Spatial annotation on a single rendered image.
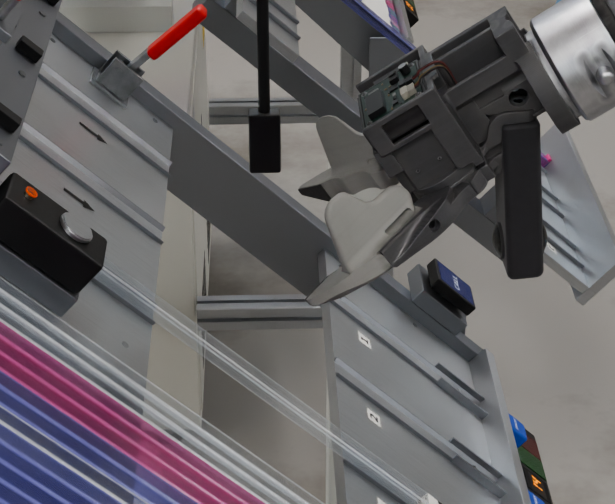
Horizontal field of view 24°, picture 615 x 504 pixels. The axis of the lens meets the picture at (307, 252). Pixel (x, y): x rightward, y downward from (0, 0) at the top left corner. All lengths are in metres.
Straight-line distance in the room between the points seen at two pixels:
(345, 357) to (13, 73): 0.38
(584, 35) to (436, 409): 0.47
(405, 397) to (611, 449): 1.30
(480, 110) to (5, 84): 0.31
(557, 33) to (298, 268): 0.50
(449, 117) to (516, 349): 1.84
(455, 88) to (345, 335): 0.37
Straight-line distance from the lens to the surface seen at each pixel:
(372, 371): 1.22
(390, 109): 0.91
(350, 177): 1.01
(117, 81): 1.23
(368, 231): 0.91
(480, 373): 1.38
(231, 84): 3.77
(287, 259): 1.34
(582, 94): 0.91
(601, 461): 2.49
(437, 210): 0.91
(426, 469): 1.17
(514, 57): 0.91
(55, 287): 0.92
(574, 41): 0.91
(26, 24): 1.06
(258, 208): 1.31
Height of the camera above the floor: 1.52
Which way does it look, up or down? 30 degrees down
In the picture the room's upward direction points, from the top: straight up
